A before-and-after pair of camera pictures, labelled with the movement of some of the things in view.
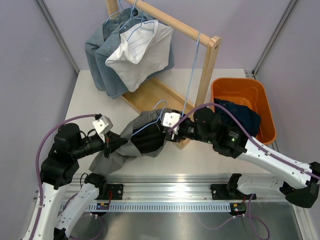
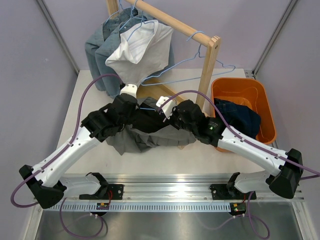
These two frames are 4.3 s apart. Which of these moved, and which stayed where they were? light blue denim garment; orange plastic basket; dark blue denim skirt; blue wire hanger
Moved: blue wire hanger
Stayed: dark blue denim skirt; orange plastic basket; light blue denim garment
